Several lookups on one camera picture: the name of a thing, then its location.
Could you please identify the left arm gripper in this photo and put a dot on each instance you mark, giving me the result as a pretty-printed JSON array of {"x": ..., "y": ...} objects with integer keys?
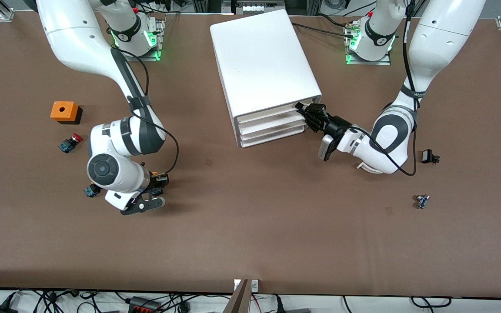
[{"x": 335, "y": 125}]

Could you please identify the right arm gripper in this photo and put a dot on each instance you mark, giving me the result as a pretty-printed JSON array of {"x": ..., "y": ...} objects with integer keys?
[{"x": 158, "y": 184}]

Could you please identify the yellow push button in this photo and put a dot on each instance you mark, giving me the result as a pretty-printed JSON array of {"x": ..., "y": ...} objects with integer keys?
[{"x": 158, "y": 175}]

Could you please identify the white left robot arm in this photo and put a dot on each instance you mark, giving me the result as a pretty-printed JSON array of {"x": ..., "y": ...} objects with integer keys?
[{"x": 442, "y": 34}]

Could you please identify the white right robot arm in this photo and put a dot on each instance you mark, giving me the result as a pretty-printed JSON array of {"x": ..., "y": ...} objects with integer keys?
[{"x": 81, "y": 34}]

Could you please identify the green push button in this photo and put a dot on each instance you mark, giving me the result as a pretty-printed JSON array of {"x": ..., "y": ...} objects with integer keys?
[{"x": 90, "y": 190}]

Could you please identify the red push button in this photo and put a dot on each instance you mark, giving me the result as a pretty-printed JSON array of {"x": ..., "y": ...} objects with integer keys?
[{"x": 70, "y": 142}]

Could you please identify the white curved plastic strip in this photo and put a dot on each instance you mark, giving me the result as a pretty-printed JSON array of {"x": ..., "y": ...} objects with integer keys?
[{"x": 363, "y": 167}]

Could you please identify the black power strip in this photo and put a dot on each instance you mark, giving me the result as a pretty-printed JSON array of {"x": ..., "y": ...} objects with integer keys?
[{"x": 144, "y": 306}]

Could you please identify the orange box with hole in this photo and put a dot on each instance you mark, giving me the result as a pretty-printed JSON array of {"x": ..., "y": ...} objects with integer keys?
[{"x": 63, "y": 111}]

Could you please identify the small blue electronic part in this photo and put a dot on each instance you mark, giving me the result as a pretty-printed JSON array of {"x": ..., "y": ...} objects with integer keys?
[{"x": 422, "y": 201}]

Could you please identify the grey centre beam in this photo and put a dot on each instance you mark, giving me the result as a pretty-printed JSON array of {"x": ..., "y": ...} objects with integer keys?
[{"x": 238, "y": 302}]

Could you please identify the black right camera mount bracket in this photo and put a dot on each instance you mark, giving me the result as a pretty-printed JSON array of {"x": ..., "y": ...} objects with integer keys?
[{"x": 146, "y": 205}]

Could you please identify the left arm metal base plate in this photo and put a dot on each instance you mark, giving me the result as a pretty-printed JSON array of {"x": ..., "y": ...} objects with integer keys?
[{"x": 385, "y": 62}]

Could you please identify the small black switch part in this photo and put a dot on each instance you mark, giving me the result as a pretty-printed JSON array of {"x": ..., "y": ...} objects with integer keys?
[{"x": 427, "y": 156}]

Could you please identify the small white edge bracket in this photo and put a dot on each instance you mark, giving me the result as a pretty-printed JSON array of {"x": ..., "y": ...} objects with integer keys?
[
  {"x": 255, "y": 285},
  {"x": 236, "y": 285}
]

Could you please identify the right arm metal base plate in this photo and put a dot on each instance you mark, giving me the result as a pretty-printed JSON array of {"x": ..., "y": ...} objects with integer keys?
[{"x": 159, "y": 48}]

